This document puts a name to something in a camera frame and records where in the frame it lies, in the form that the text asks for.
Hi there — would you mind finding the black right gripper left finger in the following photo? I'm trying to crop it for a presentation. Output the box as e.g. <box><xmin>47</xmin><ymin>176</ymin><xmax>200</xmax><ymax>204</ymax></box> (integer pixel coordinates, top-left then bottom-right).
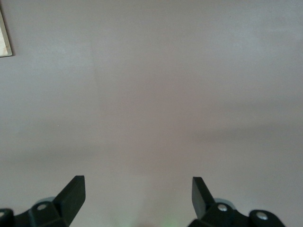
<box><xmin>0</xmin><ymin>175</ymin><xmax>86</xmax><ymax>227</ymax></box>

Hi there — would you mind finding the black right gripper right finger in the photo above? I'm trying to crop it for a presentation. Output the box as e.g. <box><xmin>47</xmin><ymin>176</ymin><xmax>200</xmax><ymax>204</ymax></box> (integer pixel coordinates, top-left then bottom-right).
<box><xmin>188</xmin><ymin>176</ymin><xmax>286</xmax><ymax>227</ymax></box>

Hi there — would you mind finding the large table cover sheet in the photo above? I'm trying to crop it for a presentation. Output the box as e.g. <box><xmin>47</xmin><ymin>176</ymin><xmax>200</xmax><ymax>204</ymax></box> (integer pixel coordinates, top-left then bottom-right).
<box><xmin>0</xmin><ymin>0</ymin><xmax>303</xmax><ymax>227</ymax></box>

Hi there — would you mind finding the wooden cutting board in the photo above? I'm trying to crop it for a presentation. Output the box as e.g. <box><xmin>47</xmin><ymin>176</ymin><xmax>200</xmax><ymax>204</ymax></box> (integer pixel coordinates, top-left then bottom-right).
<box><xmin>0</xmin><ymin>7</ymin><xmax>13</xmax><ymax>58</ymax></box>

